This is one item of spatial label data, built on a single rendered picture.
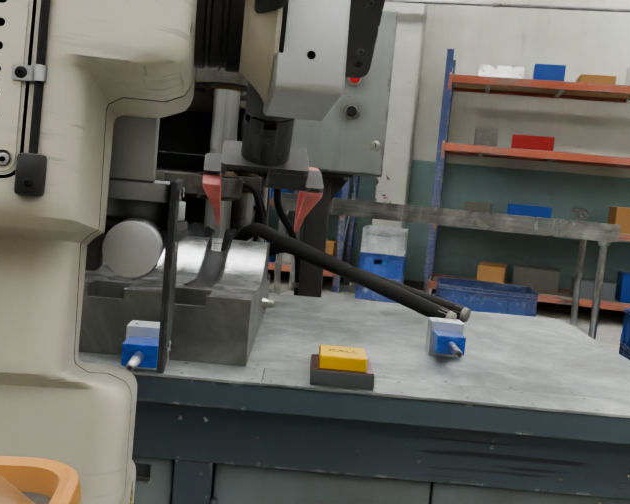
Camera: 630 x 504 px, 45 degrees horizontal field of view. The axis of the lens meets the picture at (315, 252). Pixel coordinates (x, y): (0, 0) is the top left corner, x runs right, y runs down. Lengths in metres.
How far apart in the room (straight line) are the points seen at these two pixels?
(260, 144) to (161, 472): 0.47
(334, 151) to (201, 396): 1.01
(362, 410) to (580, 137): 6.82
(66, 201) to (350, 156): 1.43
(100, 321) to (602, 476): 0.69
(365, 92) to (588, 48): 6.00
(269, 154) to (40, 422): 0.44
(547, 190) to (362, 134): 5.84
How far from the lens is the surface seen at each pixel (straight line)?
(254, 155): 0.88
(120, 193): 0.65
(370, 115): 1.86
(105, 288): 1.08
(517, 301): 4.72
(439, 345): 1.15
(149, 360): 0.93
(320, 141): 1.85
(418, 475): 1.05
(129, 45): 0.47
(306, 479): 1.05
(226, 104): 1.74
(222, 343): 1.01
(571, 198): 7.65
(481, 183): 7.60
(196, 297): 1.05
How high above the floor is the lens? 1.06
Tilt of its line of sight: 6 degrees down
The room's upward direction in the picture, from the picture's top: 5 degrees clockwise
